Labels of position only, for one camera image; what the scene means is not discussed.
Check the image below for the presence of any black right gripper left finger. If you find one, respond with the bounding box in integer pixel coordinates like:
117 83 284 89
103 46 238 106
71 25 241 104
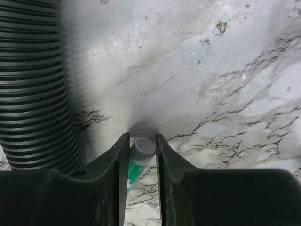
0 133 130 226

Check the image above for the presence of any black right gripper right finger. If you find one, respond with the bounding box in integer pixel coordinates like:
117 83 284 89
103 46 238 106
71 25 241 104
156 134 301 226

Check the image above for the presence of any green white glue stick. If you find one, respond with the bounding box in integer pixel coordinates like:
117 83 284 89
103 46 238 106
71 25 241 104
127 137 156 192

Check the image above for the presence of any black corrugated hose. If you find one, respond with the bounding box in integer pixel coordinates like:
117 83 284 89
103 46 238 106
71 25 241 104
0 0 84 176

